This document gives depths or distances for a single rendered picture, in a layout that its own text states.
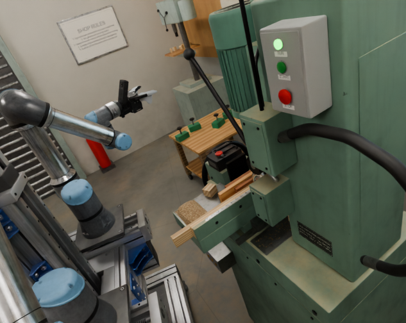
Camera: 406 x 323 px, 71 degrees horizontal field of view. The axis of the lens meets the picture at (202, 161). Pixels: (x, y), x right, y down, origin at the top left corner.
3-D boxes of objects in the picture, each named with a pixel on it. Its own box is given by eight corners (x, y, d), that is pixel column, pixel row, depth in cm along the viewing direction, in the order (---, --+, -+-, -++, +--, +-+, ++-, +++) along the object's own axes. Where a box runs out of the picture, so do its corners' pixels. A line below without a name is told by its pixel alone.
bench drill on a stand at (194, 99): (218, 123, 389) (181, -6, 310) (244, 134, 338) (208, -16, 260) (188, 138, 375) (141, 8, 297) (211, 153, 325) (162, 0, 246)
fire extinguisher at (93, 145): (112, 162, 381) (91, 122, 351) (116, 166, 366) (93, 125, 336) (99, 168, 375) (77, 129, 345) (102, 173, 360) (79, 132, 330)
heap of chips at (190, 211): (194, 199, 112) (191, 192, 110) (213, 216, 100) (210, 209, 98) (174, 212, 109) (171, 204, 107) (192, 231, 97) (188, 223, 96)
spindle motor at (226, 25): (261, 94, 103) (243, -1, 87) (299, 102, 89) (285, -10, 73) (222, 115, 97) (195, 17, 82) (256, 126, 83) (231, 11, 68)
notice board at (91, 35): (128, 45, 345) (111, 4, 322) (129, 45, 344) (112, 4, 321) (77, 65, 324) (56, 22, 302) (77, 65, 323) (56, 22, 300)
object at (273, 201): (278, 200, 89) (272, 169, 83) (295, 210, 83) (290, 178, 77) (255, 216, 86) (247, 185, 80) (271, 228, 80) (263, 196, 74)
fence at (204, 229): (322, 154, 113) (321, 141, 110) (325, 155, 111) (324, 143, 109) (196, 240, 93) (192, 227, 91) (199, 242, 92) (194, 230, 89)
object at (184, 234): (291, 165, 112) (290, 157, 110) (295, 167, 110) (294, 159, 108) (174, 244, 94) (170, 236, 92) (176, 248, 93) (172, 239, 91)
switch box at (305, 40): (292, 98, 61) (282, 19, 53) (333, 106, 53) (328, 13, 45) (271, 110, 59) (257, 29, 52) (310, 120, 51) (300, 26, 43)
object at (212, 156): (229, 149, 125) (226, 138, 122) (245, 156, 116) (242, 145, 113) (205, 163, 120) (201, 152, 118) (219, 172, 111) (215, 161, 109)
